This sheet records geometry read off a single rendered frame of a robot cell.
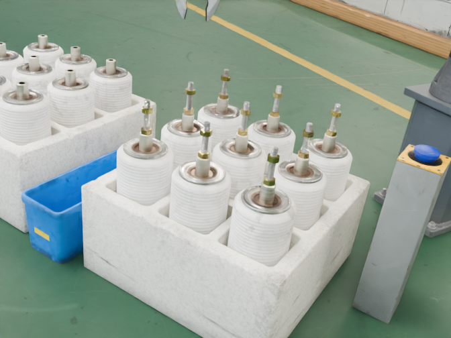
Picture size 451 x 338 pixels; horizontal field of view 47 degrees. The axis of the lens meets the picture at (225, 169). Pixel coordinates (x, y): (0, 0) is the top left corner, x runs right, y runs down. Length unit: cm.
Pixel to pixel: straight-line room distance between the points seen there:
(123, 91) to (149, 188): 39
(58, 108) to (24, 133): 11
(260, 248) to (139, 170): 24
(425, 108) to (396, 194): 40
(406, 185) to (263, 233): 25
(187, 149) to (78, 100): 30
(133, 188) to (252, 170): 20
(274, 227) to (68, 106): 56
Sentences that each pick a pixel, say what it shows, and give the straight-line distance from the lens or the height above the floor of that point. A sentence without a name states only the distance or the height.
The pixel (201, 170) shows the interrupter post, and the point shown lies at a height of 26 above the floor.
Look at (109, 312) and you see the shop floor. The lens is 93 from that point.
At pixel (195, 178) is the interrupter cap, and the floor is 25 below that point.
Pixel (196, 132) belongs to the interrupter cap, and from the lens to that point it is 95.
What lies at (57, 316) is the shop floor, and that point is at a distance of 93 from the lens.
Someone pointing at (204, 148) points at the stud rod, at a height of 30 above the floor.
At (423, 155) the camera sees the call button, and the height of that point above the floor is 33.
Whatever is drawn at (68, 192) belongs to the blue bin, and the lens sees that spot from 110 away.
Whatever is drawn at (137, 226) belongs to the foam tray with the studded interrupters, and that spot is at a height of 16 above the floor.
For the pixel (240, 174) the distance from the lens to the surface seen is 88.
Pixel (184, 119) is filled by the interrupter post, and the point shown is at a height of 27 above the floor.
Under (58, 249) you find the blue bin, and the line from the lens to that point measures 101.
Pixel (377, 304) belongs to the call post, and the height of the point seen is 3.
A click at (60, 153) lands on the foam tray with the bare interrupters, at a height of 15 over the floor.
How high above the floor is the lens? 66
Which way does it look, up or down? 29 degrees down
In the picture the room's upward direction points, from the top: 7 degrees clockwise
